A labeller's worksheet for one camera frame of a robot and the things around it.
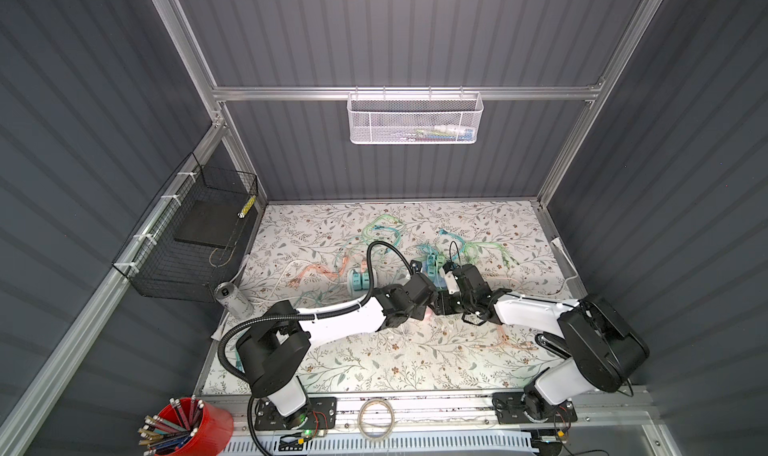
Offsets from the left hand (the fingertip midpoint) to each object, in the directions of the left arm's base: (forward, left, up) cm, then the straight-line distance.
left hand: (419, 300), depth 85 cm
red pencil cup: (-28, +52, -8) cm, 60 cm away
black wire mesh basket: (+10, +58, +20) cm, 62 cm away
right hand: (+2, -7, -6) cm, 9 cm away
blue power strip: (+10, -5, +1) cm, 11 cm away
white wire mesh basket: (+75, -6, +14) cm, 77 cm away
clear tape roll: (-28, +17, -8) cm, 34 cm away
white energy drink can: (+2, +52, +5) cm, 53 cm away
